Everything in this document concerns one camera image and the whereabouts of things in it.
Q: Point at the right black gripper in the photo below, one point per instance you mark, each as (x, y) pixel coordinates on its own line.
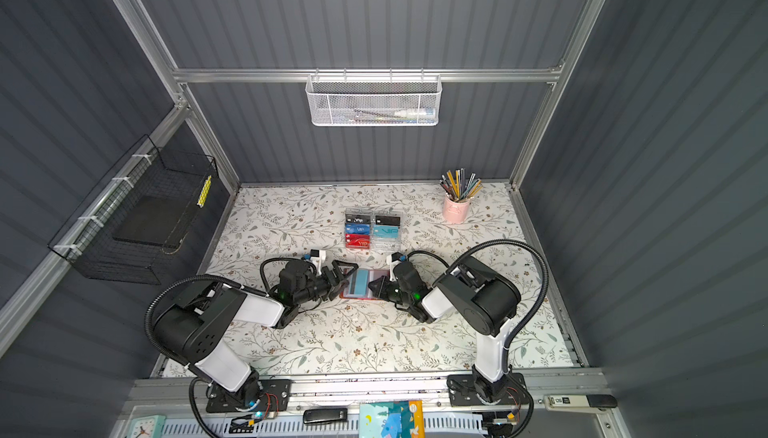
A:
(383, 291)

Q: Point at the black wire wall basket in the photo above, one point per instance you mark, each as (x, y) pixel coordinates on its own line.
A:
(86, 240)

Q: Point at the markers in white basket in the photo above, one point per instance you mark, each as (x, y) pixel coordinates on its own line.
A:
(409, 115)

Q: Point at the pink pen cup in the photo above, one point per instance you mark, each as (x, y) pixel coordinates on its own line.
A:
(455, 212)

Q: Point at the white wire mesh basket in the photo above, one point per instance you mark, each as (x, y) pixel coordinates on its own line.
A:
(331, 101)

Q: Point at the clear plastic organizer box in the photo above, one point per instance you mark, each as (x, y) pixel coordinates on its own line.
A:
(358, 231)

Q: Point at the colourful picture book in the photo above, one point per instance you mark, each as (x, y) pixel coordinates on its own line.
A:
(391, 420)

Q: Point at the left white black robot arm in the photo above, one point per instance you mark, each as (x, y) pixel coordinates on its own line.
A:
(187, 321)

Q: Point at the black pad in basket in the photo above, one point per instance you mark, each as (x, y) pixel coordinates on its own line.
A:
(156, 221)

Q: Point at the yellow tag on basket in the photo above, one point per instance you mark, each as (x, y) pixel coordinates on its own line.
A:
(204, 191)

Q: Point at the red card holder wallet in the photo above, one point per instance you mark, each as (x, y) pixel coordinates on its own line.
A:
(378, 277)

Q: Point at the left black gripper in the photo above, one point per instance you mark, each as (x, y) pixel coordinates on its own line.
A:
(339, 278)

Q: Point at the pens in pink cup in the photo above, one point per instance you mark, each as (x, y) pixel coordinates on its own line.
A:
(459, 185)

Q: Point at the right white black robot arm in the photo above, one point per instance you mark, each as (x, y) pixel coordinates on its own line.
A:
(485, 299)

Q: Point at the black stapler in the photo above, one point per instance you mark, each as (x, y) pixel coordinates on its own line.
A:
(324, 415)

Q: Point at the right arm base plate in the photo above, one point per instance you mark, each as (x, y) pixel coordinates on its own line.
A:
(475, 390)

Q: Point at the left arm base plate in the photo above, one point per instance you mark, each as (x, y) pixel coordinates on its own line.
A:
(270, 395)

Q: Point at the small teal clock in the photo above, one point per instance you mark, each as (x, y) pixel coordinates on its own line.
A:
(150, 426)

